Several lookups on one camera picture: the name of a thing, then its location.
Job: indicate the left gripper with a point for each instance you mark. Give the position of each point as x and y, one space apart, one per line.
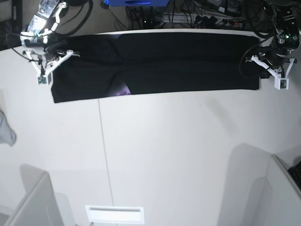
273 57

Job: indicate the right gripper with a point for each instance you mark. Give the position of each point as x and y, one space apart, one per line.
47 61

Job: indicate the black T-shirt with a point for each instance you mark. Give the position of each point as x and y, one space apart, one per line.
111 65

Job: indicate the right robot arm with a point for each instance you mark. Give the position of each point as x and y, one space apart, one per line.
39 42

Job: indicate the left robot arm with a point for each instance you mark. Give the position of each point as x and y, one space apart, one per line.
283 33

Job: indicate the blue box at top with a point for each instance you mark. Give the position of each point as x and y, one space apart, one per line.
121 3

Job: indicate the grey cloth at left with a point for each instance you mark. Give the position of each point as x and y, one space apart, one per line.
7 135

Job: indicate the black keyboard at right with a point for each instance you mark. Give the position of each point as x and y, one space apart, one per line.
295 173

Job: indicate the white right partition panel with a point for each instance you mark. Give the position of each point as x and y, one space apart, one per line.
274 200

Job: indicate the white partition panel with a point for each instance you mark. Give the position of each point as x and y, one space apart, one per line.
38 207
274 200

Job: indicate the white left partition panel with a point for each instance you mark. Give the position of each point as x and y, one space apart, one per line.
38 207

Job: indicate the white slotted plate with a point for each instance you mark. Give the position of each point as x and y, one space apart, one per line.
115 215

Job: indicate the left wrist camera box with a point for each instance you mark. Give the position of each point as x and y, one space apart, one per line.
281 83

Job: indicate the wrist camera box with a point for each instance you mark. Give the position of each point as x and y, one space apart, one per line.
44 79
281 83

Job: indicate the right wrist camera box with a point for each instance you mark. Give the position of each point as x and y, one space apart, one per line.
44 79

